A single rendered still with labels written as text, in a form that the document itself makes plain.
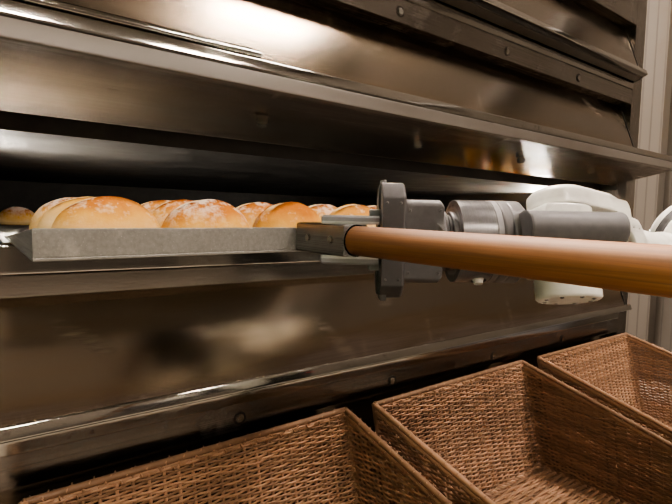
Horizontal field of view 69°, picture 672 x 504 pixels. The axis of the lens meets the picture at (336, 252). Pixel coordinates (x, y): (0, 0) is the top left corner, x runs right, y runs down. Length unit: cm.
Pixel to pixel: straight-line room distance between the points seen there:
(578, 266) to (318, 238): 28
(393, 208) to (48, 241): 31
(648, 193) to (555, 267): 416
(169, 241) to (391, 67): 71
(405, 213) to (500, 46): 93
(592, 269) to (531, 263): 4
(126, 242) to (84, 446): 42
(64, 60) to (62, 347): 39
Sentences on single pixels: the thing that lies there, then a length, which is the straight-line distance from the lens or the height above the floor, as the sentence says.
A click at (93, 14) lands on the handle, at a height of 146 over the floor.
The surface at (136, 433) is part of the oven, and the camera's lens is 86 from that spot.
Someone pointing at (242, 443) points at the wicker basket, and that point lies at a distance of 90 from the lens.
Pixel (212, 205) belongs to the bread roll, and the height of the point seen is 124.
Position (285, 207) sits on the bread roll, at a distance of 59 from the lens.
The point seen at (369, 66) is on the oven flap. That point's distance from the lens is 104.
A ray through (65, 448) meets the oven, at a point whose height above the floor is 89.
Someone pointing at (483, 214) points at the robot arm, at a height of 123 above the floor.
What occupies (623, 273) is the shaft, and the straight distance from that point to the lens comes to 33.
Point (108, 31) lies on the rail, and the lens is 67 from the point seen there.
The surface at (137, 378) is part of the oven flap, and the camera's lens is 82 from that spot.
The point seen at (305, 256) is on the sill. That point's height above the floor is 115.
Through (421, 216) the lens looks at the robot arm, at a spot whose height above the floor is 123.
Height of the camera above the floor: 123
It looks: 4 degrees down
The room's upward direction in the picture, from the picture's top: 1 degrees clockwise
